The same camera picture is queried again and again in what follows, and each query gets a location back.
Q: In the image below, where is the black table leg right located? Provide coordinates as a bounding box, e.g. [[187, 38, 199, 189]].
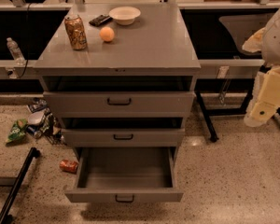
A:
[[195, 91, 218, 143]]

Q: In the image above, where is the green chip bag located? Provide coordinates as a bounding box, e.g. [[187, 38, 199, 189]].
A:
[[7, 119, 27, 144]]

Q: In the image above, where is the grey top drawer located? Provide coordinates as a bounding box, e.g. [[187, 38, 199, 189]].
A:
[[44, 91, 194, 118]]

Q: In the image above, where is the white paper bowl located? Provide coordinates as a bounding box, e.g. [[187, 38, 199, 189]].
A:
[[109, 7, 141, 25]]

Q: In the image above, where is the orange fruit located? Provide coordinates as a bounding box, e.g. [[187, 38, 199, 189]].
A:
[[99, 27, 115, 42]]

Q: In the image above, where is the black snack bar packet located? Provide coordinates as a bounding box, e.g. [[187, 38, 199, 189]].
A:
[[89, 14, 112, 27]]

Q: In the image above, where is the crushed orange can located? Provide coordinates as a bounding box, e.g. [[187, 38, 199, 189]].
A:
[[59, 160, 78, 174]]

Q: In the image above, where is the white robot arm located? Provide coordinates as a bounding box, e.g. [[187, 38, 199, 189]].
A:
[[242, 8, 280, 127]]

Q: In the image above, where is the black table leg left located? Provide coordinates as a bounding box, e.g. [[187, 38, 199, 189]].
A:
[[0, 147, 40, 224]]

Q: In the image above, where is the black table leg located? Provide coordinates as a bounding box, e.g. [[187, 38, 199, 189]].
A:
[[0, 147, 40, 224], [195, 91, 218, 143]]

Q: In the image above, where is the pile of snack items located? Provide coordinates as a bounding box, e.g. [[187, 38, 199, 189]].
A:
[[26, 98, 63, 145]]

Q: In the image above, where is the grey middle drawer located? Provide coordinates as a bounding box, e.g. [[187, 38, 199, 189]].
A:
[[63, 129, 185, 147]]

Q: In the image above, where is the gold soda can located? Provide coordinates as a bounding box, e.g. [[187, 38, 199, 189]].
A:
[[64, 15, 87, 50]]

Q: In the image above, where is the grey metal drawer cabinet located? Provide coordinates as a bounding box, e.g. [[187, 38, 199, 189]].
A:
[[33, 3, 202, 161]]

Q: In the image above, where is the grey open bottom drawer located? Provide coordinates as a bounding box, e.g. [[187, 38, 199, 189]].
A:
[[64, 147, 183, 203]]

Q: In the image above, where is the clear plastic water bottle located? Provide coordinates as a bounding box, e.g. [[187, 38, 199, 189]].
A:
[[7, 37, 25, 65]]

